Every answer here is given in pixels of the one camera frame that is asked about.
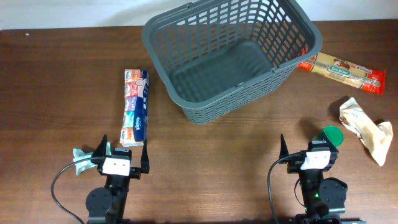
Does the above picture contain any brown paper bag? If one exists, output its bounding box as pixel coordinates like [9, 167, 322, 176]
[339, 97, 394, 167]

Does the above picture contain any small teal tissue packet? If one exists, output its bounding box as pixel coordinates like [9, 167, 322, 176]
[73, 142, 111, 175]

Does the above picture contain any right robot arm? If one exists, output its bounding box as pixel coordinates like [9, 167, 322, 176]
[277, 131, 365, 224]

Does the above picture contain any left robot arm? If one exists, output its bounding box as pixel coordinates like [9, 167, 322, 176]
[85, 135, 150, 224]

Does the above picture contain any grey plastic shopping basket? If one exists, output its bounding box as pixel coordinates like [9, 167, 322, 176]
[142, 0, 323, 124]

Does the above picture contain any green lidded small jar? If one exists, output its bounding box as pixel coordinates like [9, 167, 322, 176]
[312, 126, 344, 147]

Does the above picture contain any Kleenex tissue multipack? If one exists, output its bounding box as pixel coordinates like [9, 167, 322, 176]
[119, 69, 149, 147]

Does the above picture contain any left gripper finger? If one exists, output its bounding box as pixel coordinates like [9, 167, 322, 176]
[91, 134, 108, 164]
[141, 140, 150, 174]

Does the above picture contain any San Remo spaghetti packet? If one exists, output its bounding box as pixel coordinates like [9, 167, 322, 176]
[297, 52, 386, 95]

